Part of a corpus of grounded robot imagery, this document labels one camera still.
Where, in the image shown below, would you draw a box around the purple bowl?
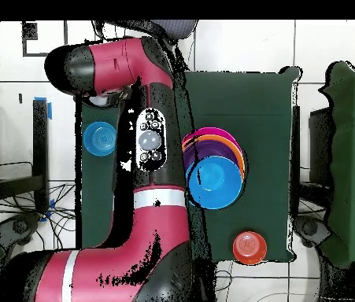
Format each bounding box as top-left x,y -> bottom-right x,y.
183,138 -> 240,171

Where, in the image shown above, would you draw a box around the medium blue bowl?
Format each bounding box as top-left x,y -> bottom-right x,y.
185,155 -> 245,210

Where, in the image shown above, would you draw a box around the large pink bowl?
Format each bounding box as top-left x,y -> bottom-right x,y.
181,126 -> 240,149

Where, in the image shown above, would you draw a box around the large orange bowl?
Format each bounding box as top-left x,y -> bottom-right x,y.
181,133 -> 246,180

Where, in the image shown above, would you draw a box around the small blue bowl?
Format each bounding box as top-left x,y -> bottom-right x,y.
83,121 -> 117,157

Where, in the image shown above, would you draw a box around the dark green tablecloth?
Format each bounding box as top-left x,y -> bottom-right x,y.
73,61 -> 302,263

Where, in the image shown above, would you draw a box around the small orange bowl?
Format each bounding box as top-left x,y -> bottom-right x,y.
232,230 -> 268,266

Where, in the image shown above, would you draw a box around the blue tape strip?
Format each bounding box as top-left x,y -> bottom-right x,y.
34,96 -> 53,121

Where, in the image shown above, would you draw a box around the black metal stand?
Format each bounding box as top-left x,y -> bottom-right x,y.
0,98 -> 52,212

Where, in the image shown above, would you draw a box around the grey mesh office chair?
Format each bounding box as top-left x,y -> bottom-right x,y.
91,20 -> 199,71

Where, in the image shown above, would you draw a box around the black chair base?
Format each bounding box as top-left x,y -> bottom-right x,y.
0,212 -> 43,252
293,215 -> 329,249

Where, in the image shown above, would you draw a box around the tangle of floor cables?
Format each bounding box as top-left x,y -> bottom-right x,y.
0,161 -> 77,252

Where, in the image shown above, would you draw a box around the black square floor frame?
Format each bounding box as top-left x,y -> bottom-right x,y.
21,20 -> 68,58

